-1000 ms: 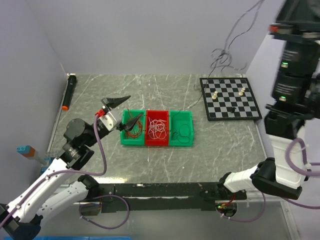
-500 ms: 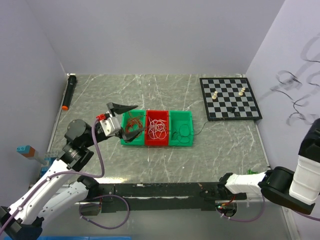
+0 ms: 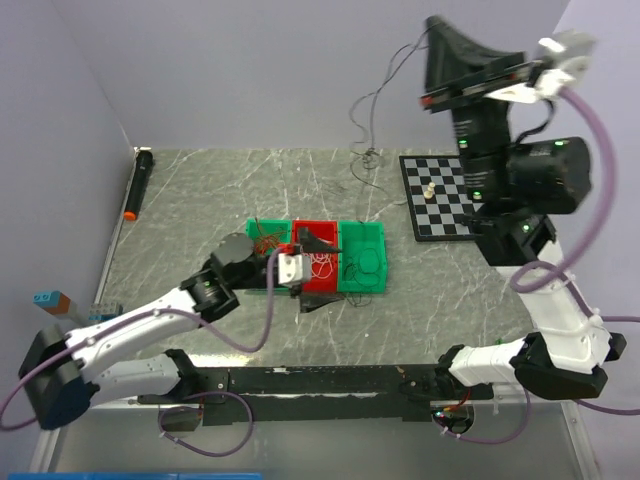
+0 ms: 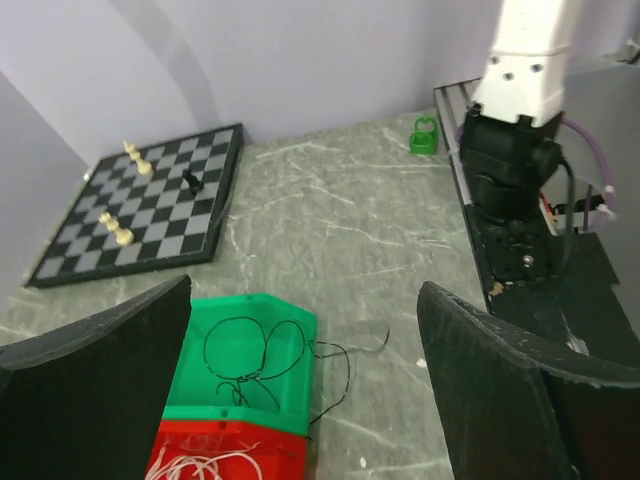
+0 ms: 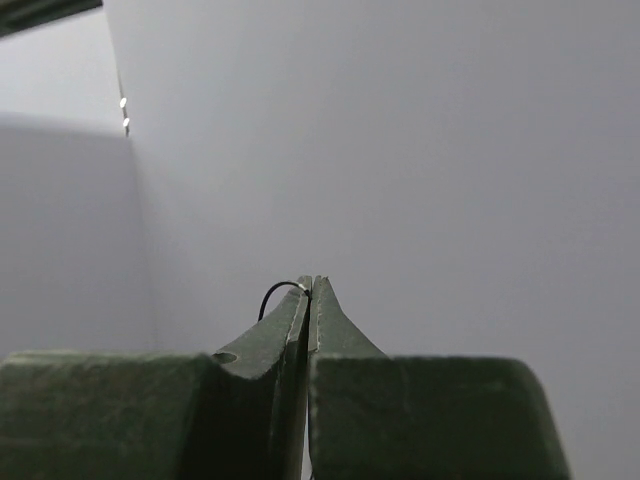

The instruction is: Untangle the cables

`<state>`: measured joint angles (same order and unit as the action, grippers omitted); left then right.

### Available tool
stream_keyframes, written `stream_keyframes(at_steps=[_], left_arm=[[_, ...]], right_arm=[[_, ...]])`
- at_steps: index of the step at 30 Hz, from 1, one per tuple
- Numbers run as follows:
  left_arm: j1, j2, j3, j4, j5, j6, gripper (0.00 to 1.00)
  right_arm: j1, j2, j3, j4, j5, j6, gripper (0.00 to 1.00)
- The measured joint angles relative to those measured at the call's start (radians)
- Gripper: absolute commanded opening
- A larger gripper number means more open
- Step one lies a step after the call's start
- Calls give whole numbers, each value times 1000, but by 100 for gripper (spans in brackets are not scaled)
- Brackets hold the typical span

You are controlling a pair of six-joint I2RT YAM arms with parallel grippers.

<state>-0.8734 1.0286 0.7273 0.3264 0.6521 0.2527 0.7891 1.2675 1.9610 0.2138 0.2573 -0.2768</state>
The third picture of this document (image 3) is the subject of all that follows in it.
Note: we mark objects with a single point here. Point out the black grey chessboard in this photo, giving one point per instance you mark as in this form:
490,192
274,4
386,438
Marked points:
442,217

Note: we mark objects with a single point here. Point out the blue white toy bricks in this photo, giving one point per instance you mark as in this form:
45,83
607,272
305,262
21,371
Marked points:
100,312

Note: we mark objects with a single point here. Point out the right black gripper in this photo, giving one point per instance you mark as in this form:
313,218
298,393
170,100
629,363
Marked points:
454,59

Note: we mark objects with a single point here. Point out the aluminium rail frame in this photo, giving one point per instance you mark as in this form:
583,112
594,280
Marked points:
119,437

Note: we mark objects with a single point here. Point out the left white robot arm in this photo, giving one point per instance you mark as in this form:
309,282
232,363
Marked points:
65,373

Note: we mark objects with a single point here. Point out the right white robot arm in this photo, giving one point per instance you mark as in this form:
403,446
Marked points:
520,183

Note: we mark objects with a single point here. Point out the white chess piece left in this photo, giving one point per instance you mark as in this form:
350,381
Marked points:
429,192

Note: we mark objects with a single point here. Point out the black marker orange cap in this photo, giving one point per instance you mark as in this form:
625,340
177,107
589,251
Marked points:
144,165

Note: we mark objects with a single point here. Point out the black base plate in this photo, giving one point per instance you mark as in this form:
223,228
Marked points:
305,393

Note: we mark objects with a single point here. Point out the red plastic bin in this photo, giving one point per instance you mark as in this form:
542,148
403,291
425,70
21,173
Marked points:
324,266

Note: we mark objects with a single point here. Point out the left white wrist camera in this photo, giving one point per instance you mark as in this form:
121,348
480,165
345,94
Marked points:
294,267

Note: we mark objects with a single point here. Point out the blue brown brick tower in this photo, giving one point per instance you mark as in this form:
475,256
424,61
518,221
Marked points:
60,306

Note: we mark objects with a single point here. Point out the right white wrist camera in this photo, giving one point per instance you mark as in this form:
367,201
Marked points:
562,61

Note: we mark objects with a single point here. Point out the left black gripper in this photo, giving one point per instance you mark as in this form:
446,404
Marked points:
310,243

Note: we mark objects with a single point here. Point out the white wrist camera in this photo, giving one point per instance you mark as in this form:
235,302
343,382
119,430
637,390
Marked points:
562,61
294,267

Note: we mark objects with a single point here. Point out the green plastic bin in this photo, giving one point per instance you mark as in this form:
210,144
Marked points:
363,266
266,235

